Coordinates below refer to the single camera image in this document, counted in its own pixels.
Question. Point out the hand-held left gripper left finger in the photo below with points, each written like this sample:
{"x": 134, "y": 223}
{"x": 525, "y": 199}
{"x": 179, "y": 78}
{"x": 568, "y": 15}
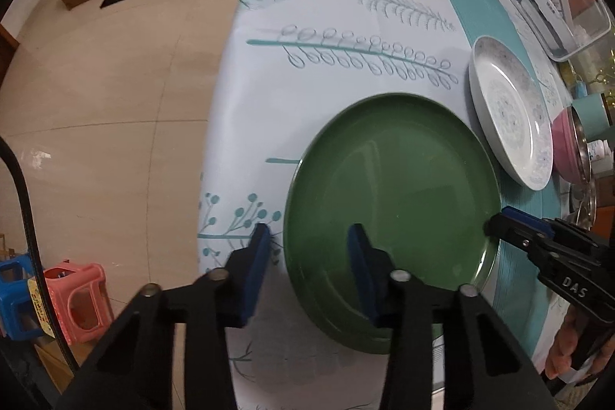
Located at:
{"x": 257, "y": 268}

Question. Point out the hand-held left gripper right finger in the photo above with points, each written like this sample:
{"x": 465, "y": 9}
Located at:
{"x": 360, "y": 268}

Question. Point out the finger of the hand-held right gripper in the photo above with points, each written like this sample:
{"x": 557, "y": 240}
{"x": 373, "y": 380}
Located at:
{"x": 523, "y": 218}
{"x": 504, "y": 231}

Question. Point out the green plate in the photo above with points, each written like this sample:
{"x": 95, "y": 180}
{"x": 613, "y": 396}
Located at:
{"x": 399, "y": 179}

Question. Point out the person's right hand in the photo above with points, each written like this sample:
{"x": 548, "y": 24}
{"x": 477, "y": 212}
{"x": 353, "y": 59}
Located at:
{"x": 562, "y": 342}

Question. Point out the pink bowl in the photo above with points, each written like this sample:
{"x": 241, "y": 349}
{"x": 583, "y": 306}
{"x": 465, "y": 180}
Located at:
{"x": 562, "y": 146}

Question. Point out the white medicine bottle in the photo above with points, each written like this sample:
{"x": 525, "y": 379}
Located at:
{"x": 600, "y": 149}

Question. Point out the white patterned plate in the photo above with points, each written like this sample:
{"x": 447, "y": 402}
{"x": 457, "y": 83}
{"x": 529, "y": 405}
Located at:
{"x": 509, "y": 112}

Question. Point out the teal mug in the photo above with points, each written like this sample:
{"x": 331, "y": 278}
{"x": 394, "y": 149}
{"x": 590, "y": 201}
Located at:
{"x": 593, "y": 114}

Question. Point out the blue face mask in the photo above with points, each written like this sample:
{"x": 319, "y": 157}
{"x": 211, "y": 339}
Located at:
{"x": 580, "y": 86}

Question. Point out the gold ornament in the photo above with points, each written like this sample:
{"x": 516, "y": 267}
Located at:
{"x": 603, "y": 76}

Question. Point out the pink plastic stool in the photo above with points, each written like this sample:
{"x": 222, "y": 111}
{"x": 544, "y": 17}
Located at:
{"x": 79, "y": 290}

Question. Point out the clear plastic storage box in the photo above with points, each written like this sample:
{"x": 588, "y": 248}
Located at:
{"x": 557, "y": 1}

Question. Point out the blue plastic stool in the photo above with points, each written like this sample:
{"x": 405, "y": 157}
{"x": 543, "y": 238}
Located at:
{"x": 14, "y": 294}

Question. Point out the printed leaf tablecloth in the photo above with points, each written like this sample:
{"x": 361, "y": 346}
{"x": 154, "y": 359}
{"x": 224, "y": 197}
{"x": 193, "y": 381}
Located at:
{"x": 336, "y": 16}

